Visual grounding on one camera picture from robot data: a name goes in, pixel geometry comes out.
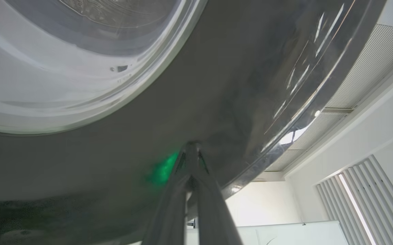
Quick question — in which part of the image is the round black washing machine door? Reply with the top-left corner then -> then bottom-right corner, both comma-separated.
0,0 -> 387,245

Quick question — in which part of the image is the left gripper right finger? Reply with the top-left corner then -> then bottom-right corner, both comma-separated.
192,143 -> 244,245

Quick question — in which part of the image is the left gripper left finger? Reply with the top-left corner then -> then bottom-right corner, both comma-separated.
142,143 -> 193,245

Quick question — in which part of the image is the white glass partition board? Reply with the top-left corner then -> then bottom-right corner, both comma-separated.
186,220 -> 349,245

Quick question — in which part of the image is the white vertical slat panel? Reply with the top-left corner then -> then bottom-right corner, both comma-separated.
315,155 -> 393,245

